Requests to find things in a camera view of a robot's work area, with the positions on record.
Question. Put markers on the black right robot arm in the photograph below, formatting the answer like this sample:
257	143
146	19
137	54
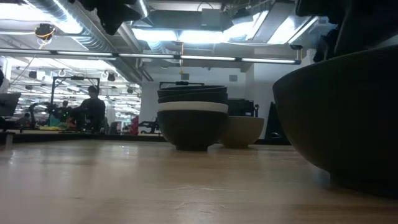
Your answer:
317	7

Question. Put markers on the silver ventilation duct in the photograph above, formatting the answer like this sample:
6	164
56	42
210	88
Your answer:
87	34

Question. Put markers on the person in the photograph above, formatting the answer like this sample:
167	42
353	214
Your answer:
91	109
64	109

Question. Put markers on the black equipment box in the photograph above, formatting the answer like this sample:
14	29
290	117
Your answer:
242	107

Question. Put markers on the dark computer monitor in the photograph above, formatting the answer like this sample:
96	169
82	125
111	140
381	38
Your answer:
9	104

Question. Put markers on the black bowl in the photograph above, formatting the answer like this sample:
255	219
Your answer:
192	98
192	90
342	118

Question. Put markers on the dark bowl with white inside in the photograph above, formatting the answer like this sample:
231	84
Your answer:
192	130

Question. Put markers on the beige bowl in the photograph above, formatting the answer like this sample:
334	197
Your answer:
244	130

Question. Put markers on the red object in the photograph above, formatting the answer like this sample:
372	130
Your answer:
134	124

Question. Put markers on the long ceiling light bar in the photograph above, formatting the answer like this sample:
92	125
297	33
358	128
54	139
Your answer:
149	56

